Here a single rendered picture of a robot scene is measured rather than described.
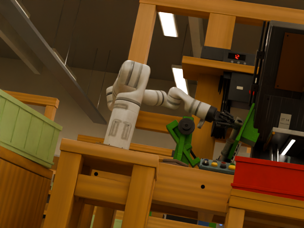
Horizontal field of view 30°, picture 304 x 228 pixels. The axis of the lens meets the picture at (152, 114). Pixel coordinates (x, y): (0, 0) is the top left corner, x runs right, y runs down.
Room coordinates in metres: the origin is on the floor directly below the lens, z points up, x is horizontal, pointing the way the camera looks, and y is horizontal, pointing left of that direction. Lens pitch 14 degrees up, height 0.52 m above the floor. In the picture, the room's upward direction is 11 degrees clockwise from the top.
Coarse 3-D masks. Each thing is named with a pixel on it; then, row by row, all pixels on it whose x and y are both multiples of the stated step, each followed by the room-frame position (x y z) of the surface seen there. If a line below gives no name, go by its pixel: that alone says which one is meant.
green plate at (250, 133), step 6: (252, 108) 2.39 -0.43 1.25; (252, 114) 2.40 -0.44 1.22; (246, 120) 2.39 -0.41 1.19; (252, 120) 2.40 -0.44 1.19; (246, 126) 2.41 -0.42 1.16; (252, 126) 2.40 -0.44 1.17; (240, 132) 2.40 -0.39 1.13; (246, 132) 2.41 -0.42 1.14; (252, 132) 2.40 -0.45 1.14; (240, 138) 2.45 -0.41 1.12; (246, 138) 2.41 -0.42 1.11; (252, 138) 2.40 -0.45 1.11; (252, 144) 2.45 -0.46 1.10
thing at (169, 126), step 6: (174, 120) 2.47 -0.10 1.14; (168, 126) 2.47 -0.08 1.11; (174, 126) 2.46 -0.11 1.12; (174, 132) 2.47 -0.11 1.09; (174, 138) 2.47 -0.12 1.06; (186, 144) 2.46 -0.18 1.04; (186, 150) 2.46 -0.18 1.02; (186, 156) 2.46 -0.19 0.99; (192, 162) 2.45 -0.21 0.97; (198, 162) 2.46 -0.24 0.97
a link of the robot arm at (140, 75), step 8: (136, 64) 1.92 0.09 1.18; (136, 72) 1.92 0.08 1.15; (144, 72) 1.92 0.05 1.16; (136, 80) 1.93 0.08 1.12; (144, 80) 1.92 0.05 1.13; (136, 88) 1.96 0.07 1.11; (144, 88) 1.93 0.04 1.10; (120, 96) 1.93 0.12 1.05; (128, 96) 1.92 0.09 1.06; (136, 96) 1.92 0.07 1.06
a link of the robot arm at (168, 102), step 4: (164, 92) 2.48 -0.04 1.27; (164, 96) 2.47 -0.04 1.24; (168, 96) 2.52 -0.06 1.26; (164, 100) 2.47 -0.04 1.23; (168, 100) 2.53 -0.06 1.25; (172, 100) 2.51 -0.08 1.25; (176, 100) 2.51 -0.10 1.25; (180, 100) 2.52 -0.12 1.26; (160, 104) 2.49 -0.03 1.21; (164, 104) 2.50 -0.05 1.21; (168, 104) 2.51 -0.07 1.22; (172, 104) 2.52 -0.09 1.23; (176, 104) 2.53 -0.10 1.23; (168, 108) 2.54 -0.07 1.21; (172, 108) 2.53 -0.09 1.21; (176, 108) 2.55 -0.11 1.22
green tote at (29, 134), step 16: (0, 96) 1.79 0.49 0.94; (0, 112) 1.81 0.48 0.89; (16, 112) 1.89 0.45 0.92; (32, 112) 1.97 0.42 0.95; (0, 128) 1.83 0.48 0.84; (16, 128) 1.91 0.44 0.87; (32, 128) 2.00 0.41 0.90; (48, 128) 2.10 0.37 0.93; (0, 144) 1.85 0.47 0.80; (16, 144) 1.93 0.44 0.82; (32, 144) 2.02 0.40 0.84; (48, 144) 2.12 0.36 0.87; (32, 160) 2.05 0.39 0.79; (48, 160) 2.14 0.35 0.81
